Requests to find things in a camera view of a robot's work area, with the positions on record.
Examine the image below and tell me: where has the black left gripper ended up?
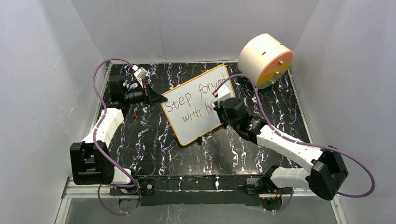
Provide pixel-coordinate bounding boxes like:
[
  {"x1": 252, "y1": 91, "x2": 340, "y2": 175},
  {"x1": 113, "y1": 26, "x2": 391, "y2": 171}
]
[{"x1": 125, "y1": 82, "x2": 169, "y2": 109}]

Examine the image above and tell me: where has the yellow framed whiteboard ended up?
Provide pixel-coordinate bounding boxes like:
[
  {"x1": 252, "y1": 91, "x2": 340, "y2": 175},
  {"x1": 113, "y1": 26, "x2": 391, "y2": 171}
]
[{"x1": 161, "y1": 64, "x2": 230, "y2": 146}]

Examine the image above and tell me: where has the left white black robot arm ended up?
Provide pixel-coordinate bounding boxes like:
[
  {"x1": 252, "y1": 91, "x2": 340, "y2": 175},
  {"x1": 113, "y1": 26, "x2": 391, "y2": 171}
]
[{"x1": 70, "y1": 75, "x2": 168, "y2": 194}]

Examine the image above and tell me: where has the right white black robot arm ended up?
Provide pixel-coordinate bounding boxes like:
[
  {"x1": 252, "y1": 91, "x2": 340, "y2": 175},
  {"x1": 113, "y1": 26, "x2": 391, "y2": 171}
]
[{"x1": 212, "y1": 98, "x2": 348, "y2": 201}]

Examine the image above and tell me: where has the blue white round jar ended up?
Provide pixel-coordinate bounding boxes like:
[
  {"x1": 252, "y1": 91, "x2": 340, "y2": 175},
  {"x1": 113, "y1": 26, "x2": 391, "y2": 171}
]
[{"x1": 128, "y1": 82, "x2": 140, "y2": 91}]

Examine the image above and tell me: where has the cream round drawer box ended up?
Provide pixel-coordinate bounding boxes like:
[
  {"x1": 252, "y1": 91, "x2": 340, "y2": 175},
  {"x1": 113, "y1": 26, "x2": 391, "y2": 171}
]
[{"x1": 238, "y1": 33, "x2": 294, "y2": 89}]

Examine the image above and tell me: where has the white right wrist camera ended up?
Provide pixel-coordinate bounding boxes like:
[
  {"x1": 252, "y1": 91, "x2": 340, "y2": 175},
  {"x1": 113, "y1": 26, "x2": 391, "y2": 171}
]
[{"x1": 211, "y1": 84, "x2": 232, "y2": 108}]

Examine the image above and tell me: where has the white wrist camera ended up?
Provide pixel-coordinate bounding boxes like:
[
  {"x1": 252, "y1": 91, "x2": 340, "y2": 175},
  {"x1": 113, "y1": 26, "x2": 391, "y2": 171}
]
[
  {"x1": 211, "y1": 84, "x2": 232, "y2": 108},
  {"x1": 132, "y1": 65, "x2": 148, "y2": 88}
]

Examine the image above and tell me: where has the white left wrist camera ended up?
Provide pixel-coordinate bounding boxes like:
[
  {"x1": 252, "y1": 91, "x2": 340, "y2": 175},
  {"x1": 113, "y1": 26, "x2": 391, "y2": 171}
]
[{"x1": 132, "y1": 65, "x2": 148, "y2": 88}]

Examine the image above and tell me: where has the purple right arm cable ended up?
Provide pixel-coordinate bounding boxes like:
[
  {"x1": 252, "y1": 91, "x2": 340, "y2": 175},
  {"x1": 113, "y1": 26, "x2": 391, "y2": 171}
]
[{"x1": 212, "y1": 74, "x2": 376, "y2": 213}]

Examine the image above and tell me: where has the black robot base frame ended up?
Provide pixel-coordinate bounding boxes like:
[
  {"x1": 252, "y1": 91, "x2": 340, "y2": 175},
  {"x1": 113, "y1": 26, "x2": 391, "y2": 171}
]
[{"x1": 110, "y1": 175, "x2": 284, "y2": 209}]

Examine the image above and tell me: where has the aluminium rail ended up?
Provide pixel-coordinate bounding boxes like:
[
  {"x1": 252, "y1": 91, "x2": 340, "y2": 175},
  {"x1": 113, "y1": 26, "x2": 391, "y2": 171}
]
[{"x1": 61, "y1": 175, "x2": 341, "y2": 199}]

